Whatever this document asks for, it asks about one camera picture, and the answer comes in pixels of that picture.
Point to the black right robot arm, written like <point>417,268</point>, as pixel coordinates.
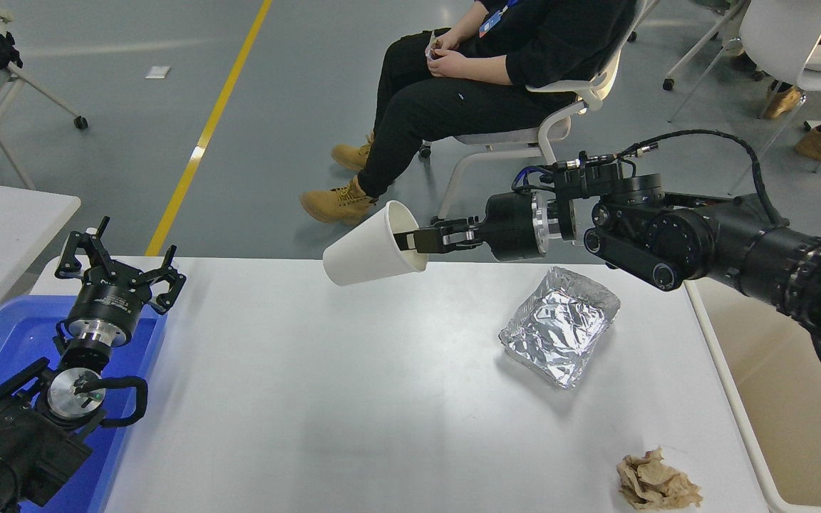
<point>738,242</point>

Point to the white paper cup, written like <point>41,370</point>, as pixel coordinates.
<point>360,253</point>

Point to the crumpled tan paper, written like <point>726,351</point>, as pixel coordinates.
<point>656,484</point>

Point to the wheeled chair white legs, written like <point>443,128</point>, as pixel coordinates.
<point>695,50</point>

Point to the white shell chair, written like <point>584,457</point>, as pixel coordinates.
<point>781,35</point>

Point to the grey wheeled office chair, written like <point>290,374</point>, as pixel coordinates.
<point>553,132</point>

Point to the small snack wrapper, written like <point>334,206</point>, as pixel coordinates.
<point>431,48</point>

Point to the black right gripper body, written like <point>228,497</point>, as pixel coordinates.
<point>514,226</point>

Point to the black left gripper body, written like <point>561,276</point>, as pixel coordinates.
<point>107,303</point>

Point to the person's left hand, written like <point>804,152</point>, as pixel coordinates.
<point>457,65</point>

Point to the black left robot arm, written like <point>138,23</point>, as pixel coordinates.
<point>11,442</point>

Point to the blue plastic tray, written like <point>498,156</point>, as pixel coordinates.
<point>4,335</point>

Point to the large pale plastic bin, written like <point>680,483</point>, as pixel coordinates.
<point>774,399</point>

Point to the silver foil tray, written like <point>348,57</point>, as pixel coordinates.
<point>560,328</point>

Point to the person's right hand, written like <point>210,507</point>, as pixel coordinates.
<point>450,40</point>

